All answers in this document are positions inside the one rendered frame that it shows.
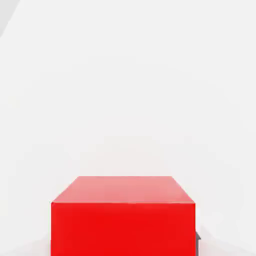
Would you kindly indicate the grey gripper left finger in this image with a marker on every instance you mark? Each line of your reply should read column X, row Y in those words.
column 41, row 250

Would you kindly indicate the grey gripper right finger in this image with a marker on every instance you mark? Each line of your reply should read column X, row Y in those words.
column 197, row 246

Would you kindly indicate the small red cube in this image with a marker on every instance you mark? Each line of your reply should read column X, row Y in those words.
column 123, row 228

